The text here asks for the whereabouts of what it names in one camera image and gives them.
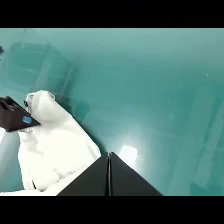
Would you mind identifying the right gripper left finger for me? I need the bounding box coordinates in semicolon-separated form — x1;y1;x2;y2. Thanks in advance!
56;152;110;197

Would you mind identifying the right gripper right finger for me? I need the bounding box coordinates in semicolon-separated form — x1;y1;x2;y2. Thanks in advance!
109;151;164;197

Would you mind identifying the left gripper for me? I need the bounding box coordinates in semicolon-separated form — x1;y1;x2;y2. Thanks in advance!
0;95;42;133

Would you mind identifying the white shirt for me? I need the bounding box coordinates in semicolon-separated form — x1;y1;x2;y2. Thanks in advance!
0;89;102;197

